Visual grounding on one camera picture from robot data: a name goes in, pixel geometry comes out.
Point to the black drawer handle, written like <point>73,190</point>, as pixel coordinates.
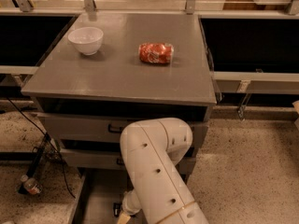
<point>114,129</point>
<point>120,162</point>

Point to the plastic bottle on floor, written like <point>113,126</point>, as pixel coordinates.
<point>31,185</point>

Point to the grey drawer cabinet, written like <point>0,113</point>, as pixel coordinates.
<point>114,82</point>

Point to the grey middle drawer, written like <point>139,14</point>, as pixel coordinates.
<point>92,159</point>

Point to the white ceramic bowl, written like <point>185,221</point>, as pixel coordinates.
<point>86,40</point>

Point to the grey top drawer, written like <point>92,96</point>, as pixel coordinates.
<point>82,128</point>

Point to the black stand on floor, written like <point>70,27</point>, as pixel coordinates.
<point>33,166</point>

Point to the crushed red soda can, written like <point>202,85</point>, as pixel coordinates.
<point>161,53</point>

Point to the black top drawer handle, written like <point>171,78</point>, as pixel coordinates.
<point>114,129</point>

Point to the grey open bottom drawer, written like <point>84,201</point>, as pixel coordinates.
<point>98,190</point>

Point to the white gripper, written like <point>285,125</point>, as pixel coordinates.
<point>130,203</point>

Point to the black middle drawer handle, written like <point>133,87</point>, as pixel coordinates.
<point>120,162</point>

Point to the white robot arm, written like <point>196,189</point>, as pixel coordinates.
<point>150,150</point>

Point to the black rxbar chocolate bar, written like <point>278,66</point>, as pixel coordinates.
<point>116,209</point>

